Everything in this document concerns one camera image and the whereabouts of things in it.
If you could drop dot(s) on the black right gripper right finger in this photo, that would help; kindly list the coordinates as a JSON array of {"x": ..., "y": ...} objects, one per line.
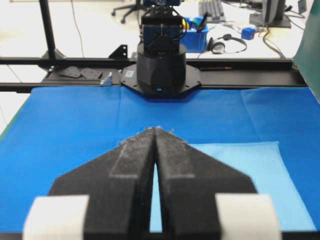
[{"x": 203, "y": 198}]

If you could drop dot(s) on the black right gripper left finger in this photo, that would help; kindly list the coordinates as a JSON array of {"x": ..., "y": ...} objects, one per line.
[{"x": 107, "y": 198}]

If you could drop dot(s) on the light blue towel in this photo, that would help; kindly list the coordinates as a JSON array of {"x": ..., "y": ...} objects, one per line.
[{"x": 263, "y": 162}]

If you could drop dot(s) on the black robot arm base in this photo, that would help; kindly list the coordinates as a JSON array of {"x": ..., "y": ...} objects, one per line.
[{"x": 161, "y": 69}]

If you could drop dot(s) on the dark blue table cloth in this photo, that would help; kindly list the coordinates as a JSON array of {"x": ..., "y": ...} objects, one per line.
[{"x": 61, "y": 128}]

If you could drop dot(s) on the black headphones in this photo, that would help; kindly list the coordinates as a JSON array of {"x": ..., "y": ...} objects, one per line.
[{"x": 218, "y": 47}]

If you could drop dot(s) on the blue plastic storage bin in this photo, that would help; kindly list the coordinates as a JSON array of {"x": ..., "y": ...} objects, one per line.
[{"x": 194, "y": 41}]

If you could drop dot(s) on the blue tape roll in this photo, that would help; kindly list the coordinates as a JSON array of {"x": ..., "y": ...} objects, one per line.
[{"x": 248, "y": 33}]

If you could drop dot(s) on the green backdrop panel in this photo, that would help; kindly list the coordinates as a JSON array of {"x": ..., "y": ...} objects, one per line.
[{"x": 307, "y": 57}]

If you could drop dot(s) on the black keyboard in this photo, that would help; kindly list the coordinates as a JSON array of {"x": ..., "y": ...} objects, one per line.
[{"x": 214, "y": 10}]

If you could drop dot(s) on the black monitor stand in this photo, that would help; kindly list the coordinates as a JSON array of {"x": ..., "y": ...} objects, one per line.
[{"x": 272, "y": 15}]

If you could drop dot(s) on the black aluminium frame rail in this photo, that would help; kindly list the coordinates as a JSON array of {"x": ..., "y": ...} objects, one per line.
[{"x": 215, "y": 74}]

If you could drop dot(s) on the black vertical frame post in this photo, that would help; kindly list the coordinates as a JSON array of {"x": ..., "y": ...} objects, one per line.
[{"x": 48, "y": 29}]

